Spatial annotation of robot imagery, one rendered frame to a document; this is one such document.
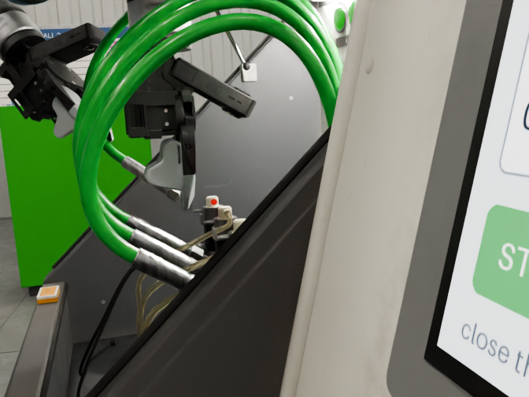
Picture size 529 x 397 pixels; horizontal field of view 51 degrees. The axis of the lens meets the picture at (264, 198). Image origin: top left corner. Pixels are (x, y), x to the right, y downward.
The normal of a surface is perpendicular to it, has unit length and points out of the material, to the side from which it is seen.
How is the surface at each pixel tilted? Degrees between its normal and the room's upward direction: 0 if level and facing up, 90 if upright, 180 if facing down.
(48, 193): 90
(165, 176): 93
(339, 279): 76
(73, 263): 90
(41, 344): 0
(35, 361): 0
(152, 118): 90
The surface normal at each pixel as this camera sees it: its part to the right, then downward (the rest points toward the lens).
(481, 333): -0.95, -0.14
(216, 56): 0.15, 0.16
